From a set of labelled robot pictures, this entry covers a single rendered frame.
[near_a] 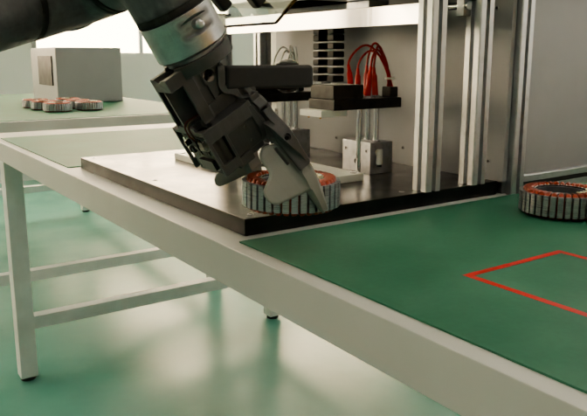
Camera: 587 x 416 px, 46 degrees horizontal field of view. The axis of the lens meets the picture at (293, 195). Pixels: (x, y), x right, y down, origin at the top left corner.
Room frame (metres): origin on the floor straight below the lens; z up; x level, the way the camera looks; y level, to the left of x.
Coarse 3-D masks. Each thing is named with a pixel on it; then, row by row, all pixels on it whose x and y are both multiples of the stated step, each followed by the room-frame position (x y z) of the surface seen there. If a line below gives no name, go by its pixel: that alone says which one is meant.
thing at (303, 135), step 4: (292, 128) 1.37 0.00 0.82; (296, 128) 1.36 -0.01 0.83; (300, 128) 1.37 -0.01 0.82; (304, 128) 1.37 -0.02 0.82; (308, 128) 1.37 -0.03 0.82; (296, 132) 1.35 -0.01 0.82; (300, 132) 1.36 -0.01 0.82; (304, 132) 1.36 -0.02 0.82; (308, 132) 1.37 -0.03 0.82; (296, 136) 1.35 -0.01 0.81; (300, 136) 1.36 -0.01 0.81; (304, 136) 1.36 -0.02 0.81; (308, 136) 1.37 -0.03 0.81; (300, 140) 1.36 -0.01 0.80; (304, 140) 1.36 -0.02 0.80; (308, 140) 1.37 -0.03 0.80; (300, 144) 1.36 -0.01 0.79; (304, 144) 1.36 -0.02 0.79; (308, 144) 1.37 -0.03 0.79; (304, 148) 1.36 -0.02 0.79; (308, 148) 1.37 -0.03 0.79; (308, 152) 1.37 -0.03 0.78
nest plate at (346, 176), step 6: (264, 168) 1.14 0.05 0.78; (318, 168) 1.14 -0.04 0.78; (324, 168) 1.14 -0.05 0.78; (330, 168) 1.14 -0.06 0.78; (336, 168) 1.14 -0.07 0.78; (336, 174) 1.08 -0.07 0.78; (342, 174) 1.08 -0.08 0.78; (348, 174) 1.08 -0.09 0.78; (354, 174) 1.08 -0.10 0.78; (360, 174) 1.08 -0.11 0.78; (342, 180) 1.06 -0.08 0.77; (348, 180) 1.07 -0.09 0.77; (354, 180) 1.08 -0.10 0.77; (360, 180) 1.08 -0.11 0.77
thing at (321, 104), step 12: (324, 84) 1.15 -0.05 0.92; (336, 84) 1.15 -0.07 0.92; (348, 84) 1.15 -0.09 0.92; (312, 96) 1.15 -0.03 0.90; (324, 96) 1.13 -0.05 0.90; (336, 96) 1.11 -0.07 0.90; (348, 96) 1.12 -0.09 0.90; (360, 96) 1.14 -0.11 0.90; (312, 108) 1.15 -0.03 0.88; (324, 108) 1.12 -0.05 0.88; (336, 108) 1.11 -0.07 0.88; (348, 108) 1.12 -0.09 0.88; (360, 108) 1.13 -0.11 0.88
